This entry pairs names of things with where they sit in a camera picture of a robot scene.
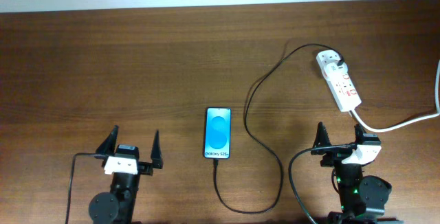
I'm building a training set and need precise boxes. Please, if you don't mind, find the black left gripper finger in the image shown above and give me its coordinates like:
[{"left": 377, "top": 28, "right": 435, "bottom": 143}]
[
  {"left": 96, "top": 125, "right": 119, "bottom": 156},
  {"left": 151, "top": 131, "right": 164, "bottom": 169}
]

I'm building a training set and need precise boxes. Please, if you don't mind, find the black charging cable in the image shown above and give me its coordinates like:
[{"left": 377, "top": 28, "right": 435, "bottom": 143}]
[{"left": 212, "top": 43, "right": 345, "bottom": 215}]

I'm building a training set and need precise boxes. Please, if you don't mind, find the blue Galaxy smartphone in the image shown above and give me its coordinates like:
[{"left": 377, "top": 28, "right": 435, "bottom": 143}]
[{"left": 203, "top": 107, "right": 232, "bottom": 159}]

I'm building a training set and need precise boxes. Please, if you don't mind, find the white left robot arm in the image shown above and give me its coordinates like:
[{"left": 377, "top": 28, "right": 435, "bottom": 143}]
[{"left": 88, "top": 126, "right": 164, "bottom": 224}]

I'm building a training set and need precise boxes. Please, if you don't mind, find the white USB charger plug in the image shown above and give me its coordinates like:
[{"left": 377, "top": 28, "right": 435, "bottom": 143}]
[{"left": 323, "top": 63, "right": 348, "bottom": 80}]

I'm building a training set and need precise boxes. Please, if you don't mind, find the white power strip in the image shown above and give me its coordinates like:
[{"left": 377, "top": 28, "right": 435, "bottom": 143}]
[{"left": 316, "top": 50, "right": 362, "bottom": 112}]

